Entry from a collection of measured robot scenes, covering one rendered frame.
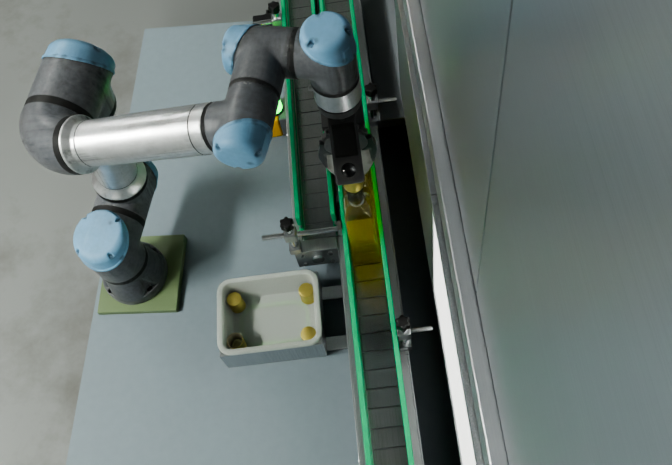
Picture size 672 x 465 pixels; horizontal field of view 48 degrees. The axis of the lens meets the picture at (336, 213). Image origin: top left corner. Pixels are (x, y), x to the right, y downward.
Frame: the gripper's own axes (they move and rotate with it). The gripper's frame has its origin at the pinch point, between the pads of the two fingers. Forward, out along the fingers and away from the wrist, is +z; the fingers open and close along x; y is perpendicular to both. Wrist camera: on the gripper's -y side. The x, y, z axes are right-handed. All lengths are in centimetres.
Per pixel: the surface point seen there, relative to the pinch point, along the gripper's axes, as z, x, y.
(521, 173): -64, -15, -42
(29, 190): 119, 128, 87
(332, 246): 30.0, 7.0, 1.4
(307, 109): 31, 10, 39
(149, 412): 44, 51, -26
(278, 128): 39, 19, 41
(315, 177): 30.5, 9.5, 19.7
